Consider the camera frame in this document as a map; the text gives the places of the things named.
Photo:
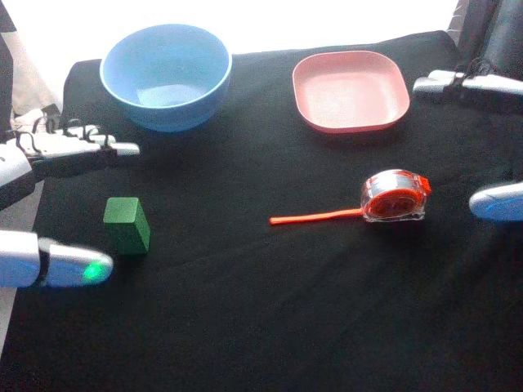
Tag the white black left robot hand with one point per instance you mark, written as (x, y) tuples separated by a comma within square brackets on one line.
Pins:
[(53, 143)]

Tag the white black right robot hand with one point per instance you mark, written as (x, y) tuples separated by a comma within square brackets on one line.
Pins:
[(486, 87)]

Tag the green wooden block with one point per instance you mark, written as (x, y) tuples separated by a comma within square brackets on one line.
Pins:
[(127, 224)]

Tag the clear orange tape measure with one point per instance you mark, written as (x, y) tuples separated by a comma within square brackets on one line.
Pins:
[(392, 198)]

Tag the blue bowl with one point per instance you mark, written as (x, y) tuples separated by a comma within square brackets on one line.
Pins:
[(165, 77)]

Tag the pink square small plate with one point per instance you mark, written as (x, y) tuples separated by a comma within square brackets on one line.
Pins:
[(351, 92)]

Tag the dark grey fabric panel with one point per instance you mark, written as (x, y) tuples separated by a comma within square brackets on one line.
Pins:
[(490, 32)]

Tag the black table cloth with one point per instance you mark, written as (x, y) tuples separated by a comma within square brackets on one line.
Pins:
[(261, 294)]

